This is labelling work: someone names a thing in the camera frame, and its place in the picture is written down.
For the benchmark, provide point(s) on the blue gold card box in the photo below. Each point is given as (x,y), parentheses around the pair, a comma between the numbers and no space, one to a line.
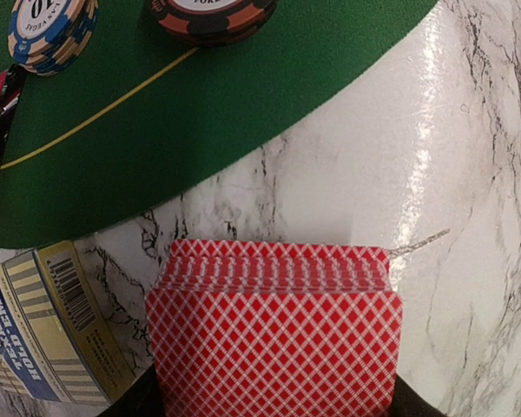
(55,344)

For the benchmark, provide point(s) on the white blue chip stack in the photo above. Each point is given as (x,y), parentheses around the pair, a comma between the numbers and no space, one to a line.
(46,37)

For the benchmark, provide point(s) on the round green poker mat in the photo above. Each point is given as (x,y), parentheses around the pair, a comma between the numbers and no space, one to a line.
(140,117)

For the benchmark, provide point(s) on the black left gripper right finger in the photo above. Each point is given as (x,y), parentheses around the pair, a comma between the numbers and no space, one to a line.
(407,403)

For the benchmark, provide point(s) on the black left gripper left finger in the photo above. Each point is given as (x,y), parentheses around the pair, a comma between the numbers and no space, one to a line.
(143,399)

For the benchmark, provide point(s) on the red-backed card deck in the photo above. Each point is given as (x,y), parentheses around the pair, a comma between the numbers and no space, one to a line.
(275,329)

